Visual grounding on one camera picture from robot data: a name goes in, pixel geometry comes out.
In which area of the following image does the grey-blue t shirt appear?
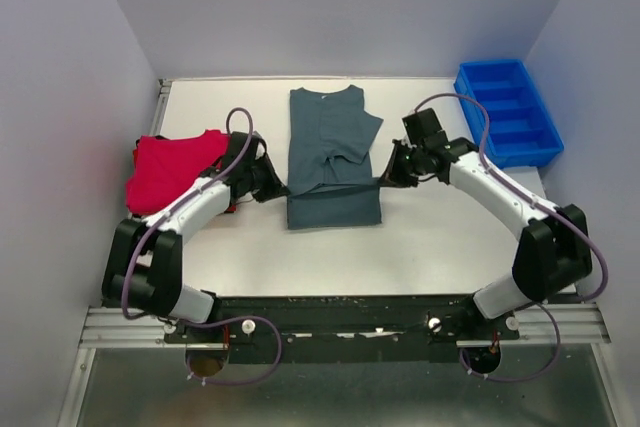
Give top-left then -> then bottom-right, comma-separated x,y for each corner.
287,85 -> 383,230

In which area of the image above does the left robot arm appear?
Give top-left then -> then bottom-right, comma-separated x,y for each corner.
101,132 -> 288,342

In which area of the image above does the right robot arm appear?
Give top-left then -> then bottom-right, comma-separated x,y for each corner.
379,138 -> 593,339

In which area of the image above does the magenta folded t shirt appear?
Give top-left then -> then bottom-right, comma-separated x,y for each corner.
125,130 -> 230,216

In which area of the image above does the red folded t shirt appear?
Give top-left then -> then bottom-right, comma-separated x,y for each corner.
130,144 -> 239,216

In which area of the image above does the blue plastic bin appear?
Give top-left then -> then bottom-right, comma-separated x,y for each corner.
454,59 -> 564,169

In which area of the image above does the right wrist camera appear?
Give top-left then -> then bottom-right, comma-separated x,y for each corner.
402,108 -> 448,148

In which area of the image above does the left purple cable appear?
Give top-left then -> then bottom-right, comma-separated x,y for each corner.
121,106 -> 284,388

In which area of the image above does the purple cable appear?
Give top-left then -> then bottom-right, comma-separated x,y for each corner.
413,92 -> 610,384
121,106 -> 284,388

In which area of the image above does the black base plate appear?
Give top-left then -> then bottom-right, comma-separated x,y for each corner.
102,289 -> 599,366

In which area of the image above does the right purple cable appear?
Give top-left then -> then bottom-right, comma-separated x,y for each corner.
413,92 -> 610,384

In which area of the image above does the aluminium frame rail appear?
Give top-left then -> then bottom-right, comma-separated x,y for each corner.
57,78 -> 230,426

